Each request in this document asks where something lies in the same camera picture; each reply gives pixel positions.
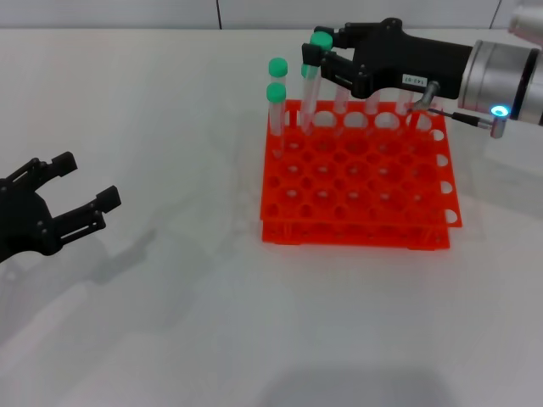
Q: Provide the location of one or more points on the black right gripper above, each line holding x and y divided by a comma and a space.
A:
403, 59

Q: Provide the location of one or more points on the orange test tube rack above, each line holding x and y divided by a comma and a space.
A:
360, 191

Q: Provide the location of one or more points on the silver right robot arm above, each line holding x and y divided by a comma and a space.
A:
492, 72

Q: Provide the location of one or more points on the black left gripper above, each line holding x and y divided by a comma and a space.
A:
25, 216

